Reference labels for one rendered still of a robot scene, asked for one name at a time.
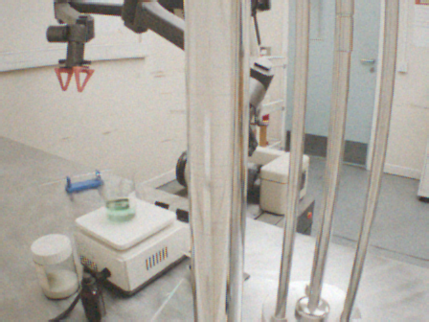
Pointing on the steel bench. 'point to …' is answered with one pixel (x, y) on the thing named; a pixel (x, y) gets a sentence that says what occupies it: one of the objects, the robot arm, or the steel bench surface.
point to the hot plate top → (153, 217)
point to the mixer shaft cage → (299, 295)
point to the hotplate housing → (133, 257)
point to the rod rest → (81, 184)
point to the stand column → (217, 151)
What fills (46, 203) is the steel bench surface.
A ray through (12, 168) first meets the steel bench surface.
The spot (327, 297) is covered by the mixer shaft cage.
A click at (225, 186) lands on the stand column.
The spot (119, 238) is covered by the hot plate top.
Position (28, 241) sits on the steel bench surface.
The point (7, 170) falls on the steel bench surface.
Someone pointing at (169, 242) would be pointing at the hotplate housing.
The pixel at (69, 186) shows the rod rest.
